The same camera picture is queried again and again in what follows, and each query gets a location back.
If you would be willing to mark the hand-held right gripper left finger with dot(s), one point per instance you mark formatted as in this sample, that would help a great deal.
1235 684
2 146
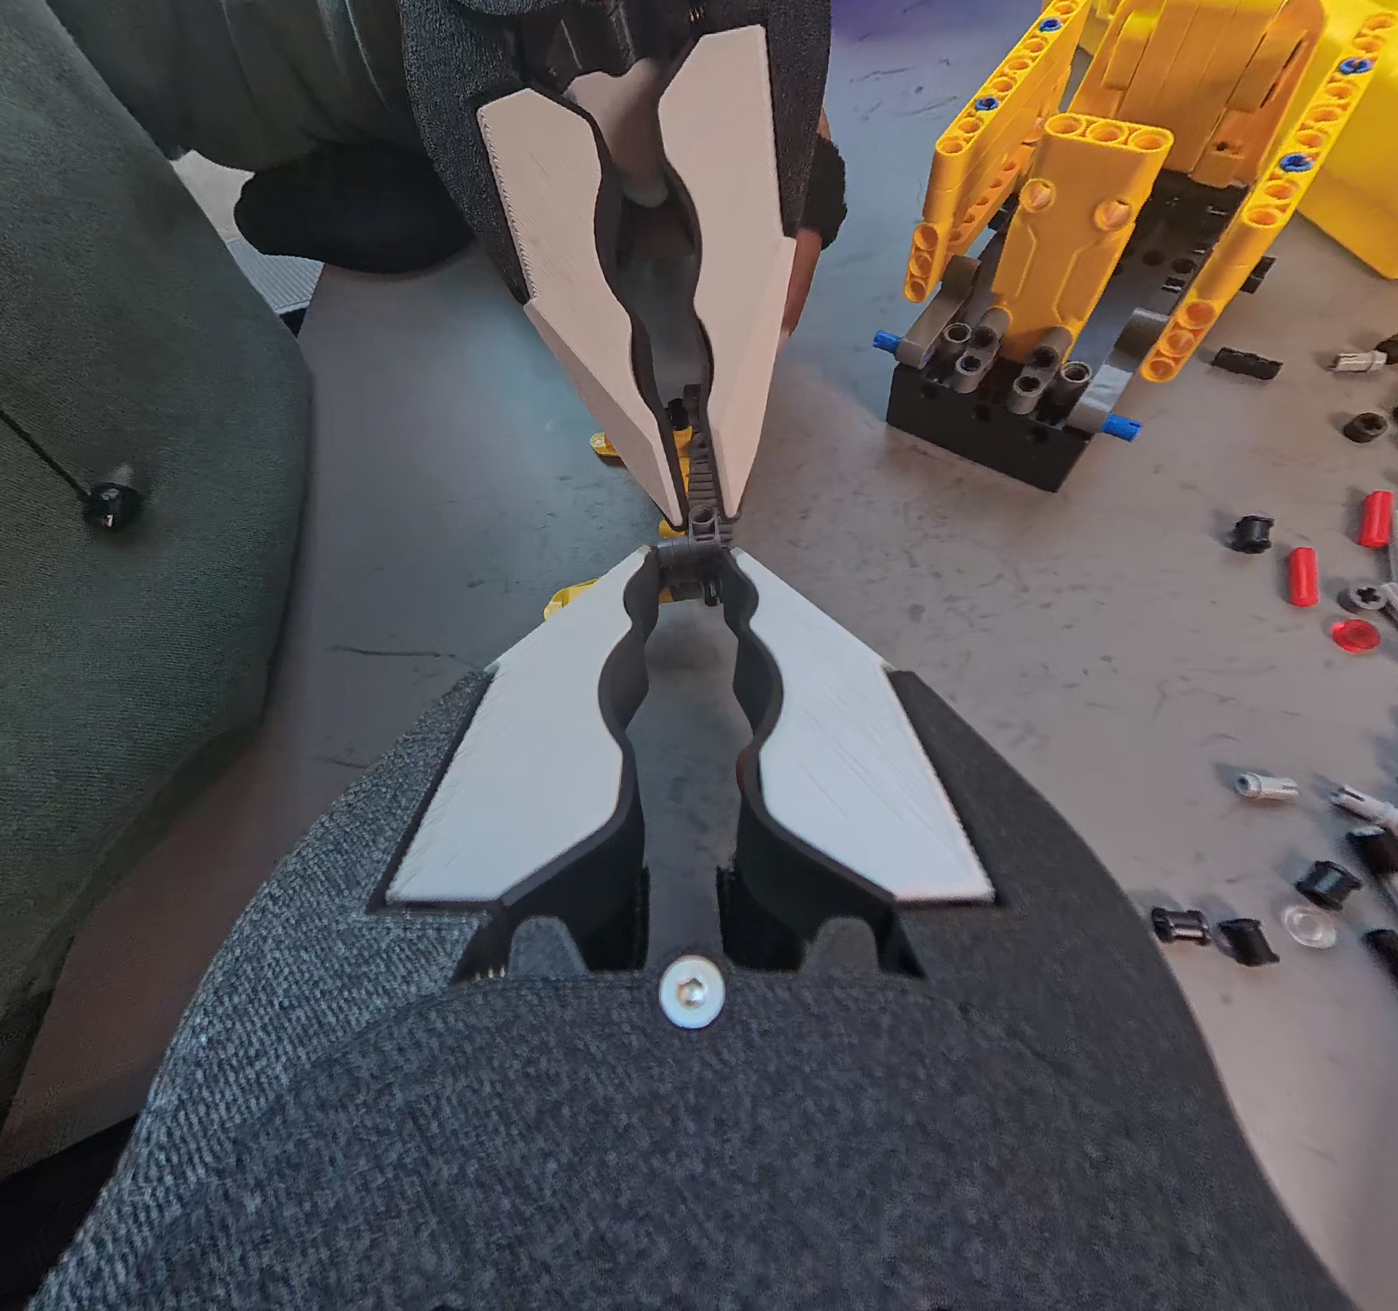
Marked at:
513 789

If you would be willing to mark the pile of small lego pins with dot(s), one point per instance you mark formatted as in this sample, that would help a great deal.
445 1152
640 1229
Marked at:
1301 573

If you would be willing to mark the person's black trousers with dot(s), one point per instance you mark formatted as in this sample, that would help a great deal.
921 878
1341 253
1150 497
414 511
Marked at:
44 1233

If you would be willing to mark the yellow black lego robot model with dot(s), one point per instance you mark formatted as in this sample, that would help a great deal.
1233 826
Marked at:
1082 237

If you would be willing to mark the person's green sweater torso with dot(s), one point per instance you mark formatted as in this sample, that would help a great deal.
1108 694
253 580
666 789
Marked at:
132 566

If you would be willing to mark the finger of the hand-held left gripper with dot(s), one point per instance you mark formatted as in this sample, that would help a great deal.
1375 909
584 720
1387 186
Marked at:
732 237
557 237

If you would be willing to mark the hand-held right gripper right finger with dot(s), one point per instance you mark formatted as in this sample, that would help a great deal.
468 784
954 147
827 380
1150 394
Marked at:
862 789

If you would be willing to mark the grey grille yellow lego assembly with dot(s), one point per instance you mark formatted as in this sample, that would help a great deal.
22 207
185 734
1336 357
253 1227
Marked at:
701 468

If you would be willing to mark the yellow lego blade with connector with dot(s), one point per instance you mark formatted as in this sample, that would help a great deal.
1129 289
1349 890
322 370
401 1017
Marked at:
686 558

